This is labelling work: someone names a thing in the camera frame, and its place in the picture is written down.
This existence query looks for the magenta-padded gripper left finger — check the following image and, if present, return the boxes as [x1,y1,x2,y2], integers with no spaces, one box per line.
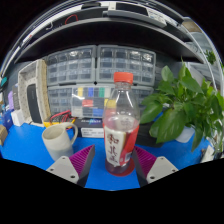
[45,144,96,188]

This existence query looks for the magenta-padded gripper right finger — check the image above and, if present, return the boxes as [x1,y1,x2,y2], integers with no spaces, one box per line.
[130,144,180,188]

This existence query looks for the clear red-capped drink bottle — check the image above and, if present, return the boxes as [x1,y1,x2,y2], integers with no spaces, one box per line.
[101,71,141,176]

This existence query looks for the grey ceramic mug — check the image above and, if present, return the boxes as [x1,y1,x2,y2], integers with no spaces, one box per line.
[41,121,79,162]

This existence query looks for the plain black box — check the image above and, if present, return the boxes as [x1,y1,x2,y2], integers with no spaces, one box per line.
[135,120,158,148]

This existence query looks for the black box with white label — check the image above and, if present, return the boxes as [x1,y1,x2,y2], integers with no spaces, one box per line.
[73,116,105,139]

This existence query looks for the yellow multimeter with red leads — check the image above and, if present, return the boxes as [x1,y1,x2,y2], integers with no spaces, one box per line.
[43,109,76,129]

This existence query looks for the green potted plant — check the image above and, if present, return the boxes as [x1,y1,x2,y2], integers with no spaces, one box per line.
[139,59,224,156]

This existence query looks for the white carton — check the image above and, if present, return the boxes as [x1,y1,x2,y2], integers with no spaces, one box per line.
[10,109,24,127]

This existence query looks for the black rounded case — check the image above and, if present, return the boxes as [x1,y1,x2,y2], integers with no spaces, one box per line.
[26,83,43,124]

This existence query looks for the clear box with coloured parts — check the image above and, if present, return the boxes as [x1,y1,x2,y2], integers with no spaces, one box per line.
[70,87,111,118]

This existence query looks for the dark grey product box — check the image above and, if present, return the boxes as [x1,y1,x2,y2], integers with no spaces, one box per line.
[12,83,21,111]

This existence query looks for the white perforated tray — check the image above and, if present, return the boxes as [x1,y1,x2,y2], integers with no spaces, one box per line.
[17,59,52,128]

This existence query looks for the white metal rack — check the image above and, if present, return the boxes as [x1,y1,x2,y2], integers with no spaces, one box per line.
[186,19,224,101]

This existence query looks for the dark wall shelf unit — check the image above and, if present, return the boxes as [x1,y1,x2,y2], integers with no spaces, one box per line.
[3,1,206,64]

